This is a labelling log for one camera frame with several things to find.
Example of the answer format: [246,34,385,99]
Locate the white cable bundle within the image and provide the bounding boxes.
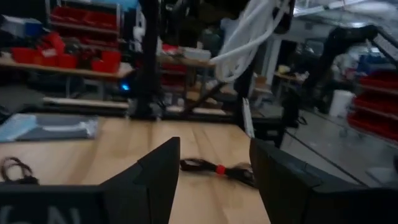
[210,0,292,83]

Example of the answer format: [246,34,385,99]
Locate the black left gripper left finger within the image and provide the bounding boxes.
[99,136,180,224]

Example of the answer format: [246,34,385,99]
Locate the blue and white box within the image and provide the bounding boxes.
[0,14,44,39]

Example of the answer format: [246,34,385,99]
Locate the red storage bins on shelf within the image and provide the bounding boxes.
[46,0,123,35]

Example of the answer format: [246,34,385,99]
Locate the red bin shelf rack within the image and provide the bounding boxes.
[346,70,398,141]

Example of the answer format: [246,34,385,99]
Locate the wooden workbench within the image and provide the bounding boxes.
[0,55,134,80]

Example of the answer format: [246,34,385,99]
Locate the loose black cable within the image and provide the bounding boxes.
[0,157,40,186]

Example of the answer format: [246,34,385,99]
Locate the black cable with red tie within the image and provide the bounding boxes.
[179,157,256,189]

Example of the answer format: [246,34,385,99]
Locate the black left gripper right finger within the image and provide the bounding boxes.
[249,138,323,224]

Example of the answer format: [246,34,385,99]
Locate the white bucket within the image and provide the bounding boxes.
[328,89,356,118]

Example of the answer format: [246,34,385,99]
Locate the red storage bin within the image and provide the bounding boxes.
[11,46,35,65]
[91,50,122,74]
[57,53,78,70]

